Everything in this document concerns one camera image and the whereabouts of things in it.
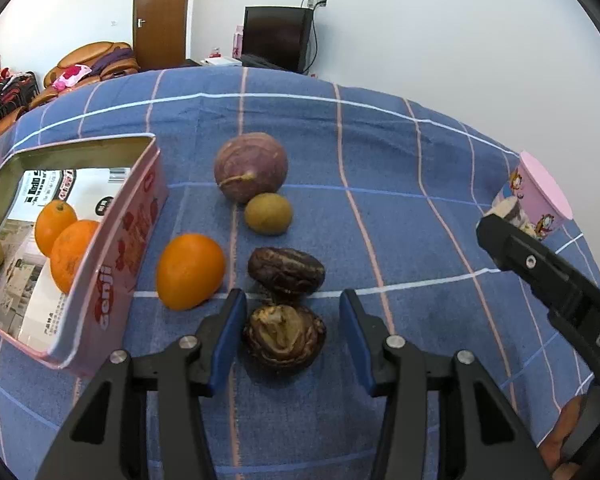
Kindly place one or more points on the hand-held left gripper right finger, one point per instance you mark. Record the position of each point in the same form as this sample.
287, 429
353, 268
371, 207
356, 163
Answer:
357, 340

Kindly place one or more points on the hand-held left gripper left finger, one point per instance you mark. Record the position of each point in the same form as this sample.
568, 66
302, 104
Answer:
227, 340

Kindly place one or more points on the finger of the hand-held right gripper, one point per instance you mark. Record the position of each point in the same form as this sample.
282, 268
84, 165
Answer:
525, 260

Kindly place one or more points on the dark brown chestnut pale patch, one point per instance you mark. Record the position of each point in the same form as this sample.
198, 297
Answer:
282, 337

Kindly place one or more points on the orange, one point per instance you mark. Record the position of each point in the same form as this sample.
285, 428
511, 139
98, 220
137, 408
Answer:
72, 262
190, 272
52, 222

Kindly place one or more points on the pink metal tin box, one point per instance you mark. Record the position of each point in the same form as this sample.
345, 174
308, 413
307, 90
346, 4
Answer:
125, 260

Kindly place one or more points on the purple passion fruit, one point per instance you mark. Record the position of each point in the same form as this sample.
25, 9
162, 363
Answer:
250, 170

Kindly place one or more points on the person's right hand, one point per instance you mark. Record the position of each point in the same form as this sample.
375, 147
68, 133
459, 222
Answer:
567, 420

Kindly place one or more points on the pink cartoon paper cup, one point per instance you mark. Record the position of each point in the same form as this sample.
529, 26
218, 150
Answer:
540, 195

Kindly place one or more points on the white flat box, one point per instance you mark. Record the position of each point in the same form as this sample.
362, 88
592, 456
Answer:
220, 61

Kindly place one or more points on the purple blanket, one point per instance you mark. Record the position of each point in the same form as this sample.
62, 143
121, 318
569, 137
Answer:
112, 62

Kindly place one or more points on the black television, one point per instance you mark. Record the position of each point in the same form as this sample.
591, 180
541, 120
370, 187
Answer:
275, 37

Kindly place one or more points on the orange leather sofa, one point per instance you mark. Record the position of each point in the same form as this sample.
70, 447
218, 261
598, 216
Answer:
35, 101

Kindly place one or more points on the pink floral cushion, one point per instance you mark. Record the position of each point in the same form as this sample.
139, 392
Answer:
72, 75

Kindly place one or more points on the orange leather armchair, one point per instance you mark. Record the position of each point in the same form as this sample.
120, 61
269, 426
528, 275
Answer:
87, 52

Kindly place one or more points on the black rack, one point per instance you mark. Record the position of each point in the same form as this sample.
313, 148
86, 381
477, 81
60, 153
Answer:
10, 90

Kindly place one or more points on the brown wooden door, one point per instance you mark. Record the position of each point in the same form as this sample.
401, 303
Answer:
162, 10

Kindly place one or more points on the wall socket with charger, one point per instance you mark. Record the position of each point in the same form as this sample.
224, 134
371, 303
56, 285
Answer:
317, 1

